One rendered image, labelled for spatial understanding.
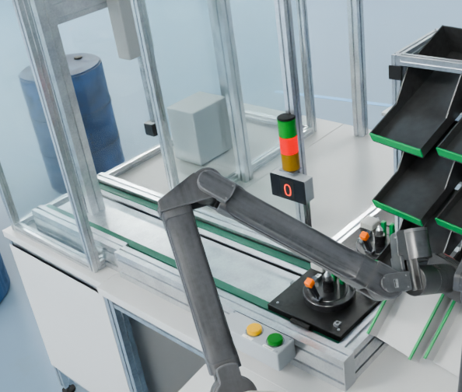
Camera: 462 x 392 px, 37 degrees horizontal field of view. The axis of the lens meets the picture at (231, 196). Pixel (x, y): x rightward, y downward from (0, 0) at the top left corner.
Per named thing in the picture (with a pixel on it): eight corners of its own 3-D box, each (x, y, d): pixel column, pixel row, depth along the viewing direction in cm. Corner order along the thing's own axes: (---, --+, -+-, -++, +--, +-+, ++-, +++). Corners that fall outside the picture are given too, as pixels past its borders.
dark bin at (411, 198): (422, 227, 142) (412, 205, 137) (375, 207, 151) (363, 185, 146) (500, 132, 148) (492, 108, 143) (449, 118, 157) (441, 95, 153)
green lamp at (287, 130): (289, 140, 183) (287, 123, 181) (274, 136, 187) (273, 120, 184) (300, 133, 186) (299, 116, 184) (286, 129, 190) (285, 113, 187)
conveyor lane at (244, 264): (343, 369, 177) (341, 340, 172) (134, 267, 231) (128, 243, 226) (401, 309, 194) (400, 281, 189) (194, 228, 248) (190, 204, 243)
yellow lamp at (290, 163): (292, 173, 188) (291, 157, 186) (278, 169, 191) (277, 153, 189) (303, 166, 191) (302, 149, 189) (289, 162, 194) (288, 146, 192)
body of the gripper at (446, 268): (436, 252, 139) (414, 253, 135) (478, 274, 132) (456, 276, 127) (426, 281, 141) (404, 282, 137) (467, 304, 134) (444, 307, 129)
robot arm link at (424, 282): (400, 298, 130) (425, 294, 126) (393, 262, 131) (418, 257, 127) (423, 295, 134) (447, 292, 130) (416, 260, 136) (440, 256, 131)
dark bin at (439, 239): (422, 289, 149) (413, 271, 145) (377, 266, 159) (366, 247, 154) (496, 197, 156) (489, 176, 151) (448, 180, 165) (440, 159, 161)
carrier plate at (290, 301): (341, 343, 172) (340, 337, 171) (267, 309, 188) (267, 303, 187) (391, 292, 187) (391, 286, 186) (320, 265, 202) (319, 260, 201)
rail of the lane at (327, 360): (345, 392, 170) (343, 359, 165) (120, 277, 227) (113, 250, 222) (358, 379, 173) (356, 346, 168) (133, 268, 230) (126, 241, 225)
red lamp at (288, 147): (291, 157, 186) (289, 140, 183) (277, 153, 189) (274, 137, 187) (302, 149, 189) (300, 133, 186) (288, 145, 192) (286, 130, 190)
